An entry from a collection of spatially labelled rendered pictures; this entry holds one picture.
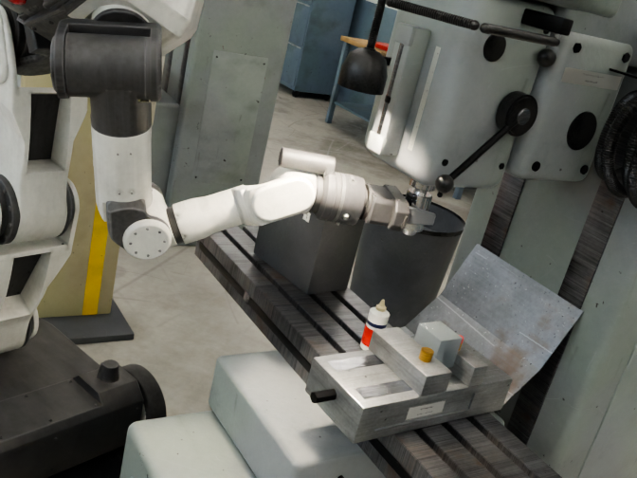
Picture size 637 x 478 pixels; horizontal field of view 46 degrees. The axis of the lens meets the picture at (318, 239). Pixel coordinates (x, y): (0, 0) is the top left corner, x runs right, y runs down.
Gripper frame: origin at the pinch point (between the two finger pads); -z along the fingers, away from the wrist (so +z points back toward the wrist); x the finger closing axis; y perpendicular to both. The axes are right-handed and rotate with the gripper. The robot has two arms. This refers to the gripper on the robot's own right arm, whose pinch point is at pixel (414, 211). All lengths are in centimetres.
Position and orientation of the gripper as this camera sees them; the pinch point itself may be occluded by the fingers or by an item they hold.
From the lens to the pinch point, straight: 136.5
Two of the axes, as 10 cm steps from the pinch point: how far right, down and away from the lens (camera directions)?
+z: -9.6, -1.6, -2.3
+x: -1.6, -3.9, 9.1
